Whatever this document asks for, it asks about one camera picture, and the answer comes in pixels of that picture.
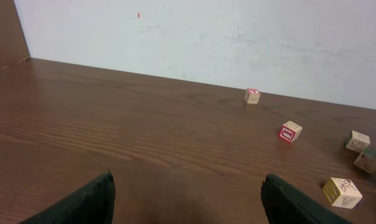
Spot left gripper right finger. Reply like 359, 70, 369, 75
260, 174, 351, 224

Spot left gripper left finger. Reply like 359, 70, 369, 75
22, 171, 116, 224

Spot white airplane picture block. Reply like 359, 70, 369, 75
322, 177, 362, 209

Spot red U side block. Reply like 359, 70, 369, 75
278, 121, 303, 143

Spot plain wooden picture block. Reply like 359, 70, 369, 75
345, 131, 370, 153

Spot green J letter block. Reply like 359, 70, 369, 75
354, 147, 376, 174

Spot red V letter block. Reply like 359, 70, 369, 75
244, 88, 261, 104

